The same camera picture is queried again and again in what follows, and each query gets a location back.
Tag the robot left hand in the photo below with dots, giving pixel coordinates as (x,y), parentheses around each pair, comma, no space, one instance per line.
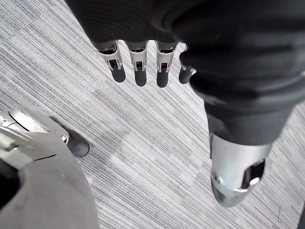
(233,59)

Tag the robot silver left leg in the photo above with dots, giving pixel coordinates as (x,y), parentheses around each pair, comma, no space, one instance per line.
(35,171)

